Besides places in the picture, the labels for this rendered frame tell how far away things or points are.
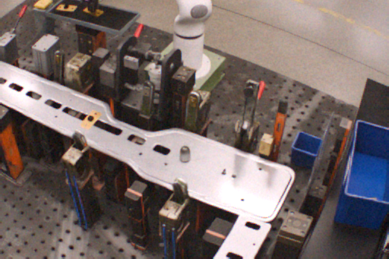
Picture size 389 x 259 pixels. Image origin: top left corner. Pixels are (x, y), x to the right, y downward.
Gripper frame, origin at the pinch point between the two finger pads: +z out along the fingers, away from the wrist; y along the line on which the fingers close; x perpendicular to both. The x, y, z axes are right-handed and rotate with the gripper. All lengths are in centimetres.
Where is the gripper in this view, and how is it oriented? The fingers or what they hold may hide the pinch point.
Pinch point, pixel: (93, 5)
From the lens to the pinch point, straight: 195.9
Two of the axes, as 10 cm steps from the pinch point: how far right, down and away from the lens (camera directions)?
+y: -6.0, 5.3, -6.0
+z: -0.3, 7.3, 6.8
